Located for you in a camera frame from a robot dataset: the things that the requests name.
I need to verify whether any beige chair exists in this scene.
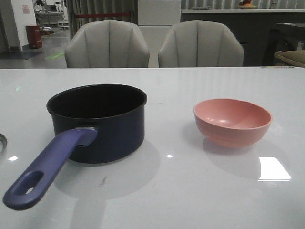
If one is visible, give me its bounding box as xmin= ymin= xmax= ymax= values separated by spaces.
xmin=65 ymin=20 xmax=150 ymax=68
xmin=158 ymin=20 xmax=244 ymax=68

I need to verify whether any red trash bin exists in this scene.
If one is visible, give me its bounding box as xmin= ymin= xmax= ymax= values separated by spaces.
xmin=25 ymin=25 xmax=42 ymax=49

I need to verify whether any dark blue saucepan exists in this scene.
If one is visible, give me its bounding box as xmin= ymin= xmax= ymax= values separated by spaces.
xmin=2 ymin=84 xmax=147 ymax=210

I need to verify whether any left beige chair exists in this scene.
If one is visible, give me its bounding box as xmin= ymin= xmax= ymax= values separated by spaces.
xmin=65 ymin=20 xmax=150 ymax=68

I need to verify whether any glass lid with blue knob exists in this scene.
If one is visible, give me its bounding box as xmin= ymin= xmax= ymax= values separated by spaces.
xmin=0 ymin=134 xmax=8 ymax=157

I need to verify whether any dark kitchen counter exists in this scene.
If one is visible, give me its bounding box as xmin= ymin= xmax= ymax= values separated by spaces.
xmin=181 ymin=9 xmax=305 ymax=66

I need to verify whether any white refrigerator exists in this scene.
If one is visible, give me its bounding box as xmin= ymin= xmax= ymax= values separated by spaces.
xmin=138 ymin=0 xmax=181 ymax=68

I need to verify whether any fruit plate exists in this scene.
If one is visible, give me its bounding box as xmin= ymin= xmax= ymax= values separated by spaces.
xmin=238 ymin=0 xmax=257 ymax=9

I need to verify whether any red barrier belt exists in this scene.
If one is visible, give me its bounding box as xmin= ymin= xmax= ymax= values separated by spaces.
xmin=73 ymin=12 xmax=132 ymax=18

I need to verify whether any right beige chair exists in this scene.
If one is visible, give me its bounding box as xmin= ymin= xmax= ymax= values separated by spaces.
xmin=158 ymin=20 xmax=244 ymax=68

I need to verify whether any pink bowl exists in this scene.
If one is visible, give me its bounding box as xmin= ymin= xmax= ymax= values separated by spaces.
xmin=193 ymin=99 xmax=272 ymax=148

